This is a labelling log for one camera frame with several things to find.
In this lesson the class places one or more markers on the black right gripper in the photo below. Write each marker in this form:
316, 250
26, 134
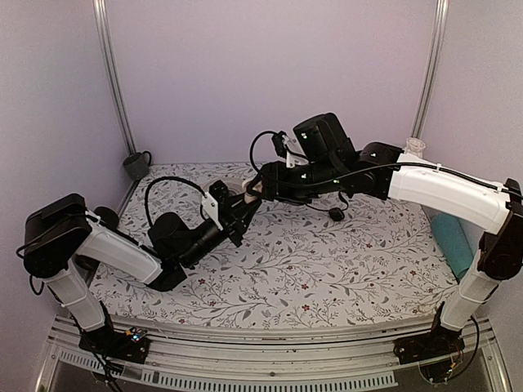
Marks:
273, 171

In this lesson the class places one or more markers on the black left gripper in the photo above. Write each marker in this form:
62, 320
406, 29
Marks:
231, 219

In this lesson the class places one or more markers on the white earbuds charging case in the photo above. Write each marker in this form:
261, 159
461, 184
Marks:
252, 190

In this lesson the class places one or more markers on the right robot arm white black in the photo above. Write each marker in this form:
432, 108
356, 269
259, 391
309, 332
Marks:
387, 172

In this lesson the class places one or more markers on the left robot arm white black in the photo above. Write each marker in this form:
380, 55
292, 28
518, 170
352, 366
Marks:
66, 230

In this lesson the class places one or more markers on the black earbud case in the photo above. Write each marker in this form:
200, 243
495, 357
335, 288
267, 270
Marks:
336, 214

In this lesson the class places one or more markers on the swirl patterned shallow plate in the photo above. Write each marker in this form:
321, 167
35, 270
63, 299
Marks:
234, 185

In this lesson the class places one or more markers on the white ribbed vase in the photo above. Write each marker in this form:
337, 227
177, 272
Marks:
415, 146

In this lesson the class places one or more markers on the floral patterned table mat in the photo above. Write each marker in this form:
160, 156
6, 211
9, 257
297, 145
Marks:
298, 268

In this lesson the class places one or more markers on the grey mug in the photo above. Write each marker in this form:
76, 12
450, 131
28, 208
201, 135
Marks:
137, 165

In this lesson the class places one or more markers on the black cylinder speaker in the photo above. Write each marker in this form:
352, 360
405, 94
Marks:
109, 216

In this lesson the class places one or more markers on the teal cylinder roll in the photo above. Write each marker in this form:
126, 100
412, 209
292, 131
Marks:
451, 239

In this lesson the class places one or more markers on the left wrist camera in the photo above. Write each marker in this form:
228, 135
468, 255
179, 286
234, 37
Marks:
214, 194

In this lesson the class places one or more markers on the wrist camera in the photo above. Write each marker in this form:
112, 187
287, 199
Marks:
285, 149
214, 194

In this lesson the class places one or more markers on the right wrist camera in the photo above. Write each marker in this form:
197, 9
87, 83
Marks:
285, 149

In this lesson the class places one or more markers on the right aluminium frame post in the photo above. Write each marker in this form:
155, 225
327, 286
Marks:
435, 49

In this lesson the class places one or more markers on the aluminium frame post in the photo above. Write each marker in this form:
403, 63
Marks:
435, 49
103, 31

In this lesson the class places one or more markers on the aluminium front rail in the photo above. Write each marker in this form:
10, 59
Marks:
354, 358

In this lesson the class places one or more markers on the left aluminium frame post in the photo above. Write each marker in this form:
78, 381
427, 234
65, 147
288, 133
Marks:
103, 31

